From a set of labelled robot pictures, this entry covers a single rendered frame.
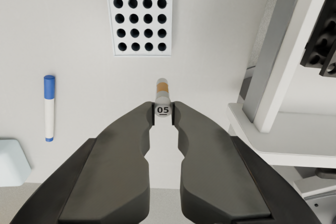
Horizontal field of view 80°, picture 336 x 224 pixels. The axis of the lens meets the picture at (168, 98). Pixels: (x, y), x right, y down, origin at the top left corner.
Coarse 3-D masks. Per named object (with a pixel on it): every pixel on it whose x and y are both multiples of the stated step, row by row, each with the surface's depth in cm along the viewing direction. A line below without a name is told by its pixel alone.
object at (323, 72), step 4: (328, 60) 20; (332, 60) 20; (324, 64) 20; (328, 64) 20; (324, 68) 20; (320, 72) 21; (324, 72) 20; (328, 72) 21; (332, 72) 21; (324, 76) 21; (328, 76) 21; (332, 76) 21
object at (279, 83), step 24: (288, 0) 21; (312, 0) 18; (288, 24) 21; (312, 24) 19; (264, 48) 24; (288, 48) 20; (264, 72) 24; (288, 72) 21; (312, 72) 27; (264, 96) 24; (288, 96) 29; (312, 96) 29; (264, 120) 24
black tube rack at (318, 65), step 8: (328, 0) 21; (328, 8) 21; (320, 16) 21; (328, 16) 21; (320, 24) 21; (328, 24) 22; (320, 32) 21; (328, 32) 21; (312, 40) 22; (320, 40) 22; (328, 40) 22; (304, 48) 25; (312, 48) 22; (320, 48) 22; (328, 48) 22; (304, 56) 23; (312, 56) 23; (320, 56) 23; (328, 56) 20; (304, 64) 23; (312, 64) 23; (320, 64) 23
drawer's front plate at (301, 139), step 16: (240, 112) 29; (288, 112) 30; (240, 128) 26; (256, 128) 25; (272, 128) 26; (288, 128) 26; (304, 128) 27; (320, 128) 27; (256, 144) 23; (272, 144) 23; (288, 144) 23; (304, 144) 24; (320, 144) 24; (272, 160) 22; (288, 160) 22; (304, 160) 22; (320, 160) 22
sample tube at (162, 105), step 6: (162, 78) 17; (156, 84) 17; (162, 84) 16; (156, 90) 16; (162, 90) 15; (168, 90) 16; (156, 96) 15; (162, 96) 14; (168, 96) 15; (156, 102) 14; (162, 102) 13; (168, 102) 14; (156, 108) 14; (162, 108) 14; (168, 108) 14; (156, 114) 14; (162, 114) 14; (168, 114) 14
